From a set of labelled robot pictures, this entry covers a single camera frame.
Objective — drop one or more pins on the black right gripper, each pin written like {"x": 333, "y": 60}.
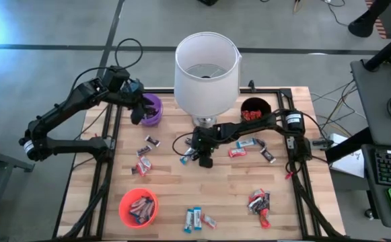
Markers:
{"x": 215, "y": 134}

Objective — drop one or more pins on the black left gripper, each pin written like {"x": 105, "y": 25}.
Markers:
{"x": 133, "y": 92}

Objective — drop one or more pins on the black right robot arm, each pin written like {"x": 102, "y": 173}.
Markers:
{"x": 266, "y": 122}

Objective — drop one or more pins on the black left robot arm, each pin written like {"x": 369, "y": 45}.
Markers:
{"x": 64, "y": 104}

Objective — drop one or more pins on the purple pumpkin face bucket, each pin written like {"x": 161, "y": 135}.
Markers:
{"x": 157, "y": 107}

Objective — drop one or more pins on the silver lamp with white shade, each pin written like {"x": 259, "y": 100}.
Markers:
{"x": 207, "y": 84}

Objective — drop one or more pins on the black plastic bucket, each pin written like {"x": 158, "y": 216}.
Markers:
{"x": 255, "y": 102}

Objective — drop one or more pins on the orange pumpkin face bucket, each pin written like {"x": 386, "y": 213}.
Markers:
{"x": 126, "y": 208}

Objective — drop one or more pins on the white paper sheet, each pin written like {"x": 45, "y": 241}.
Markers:
{"x": 350, "y": 164}

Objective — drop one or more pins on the grey metal side table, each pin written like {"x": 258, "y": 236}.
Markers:
{"x": 0, "y": 168}

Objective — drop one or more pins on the grey office desk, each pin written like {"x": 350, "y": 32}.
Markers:
{"x": 377, "y": 101}

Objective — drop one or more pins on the black stand leg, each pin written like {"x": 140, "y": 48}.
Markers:
{"x": 363, "y": 23}

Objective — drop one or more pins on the black slanted pole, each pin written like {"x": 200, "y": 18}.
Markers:
{"x": 387, "y": 50}

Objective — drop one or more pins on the black aluminium rig frame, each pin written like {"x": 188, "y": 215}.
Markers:
{"x": 148, "y": 91}

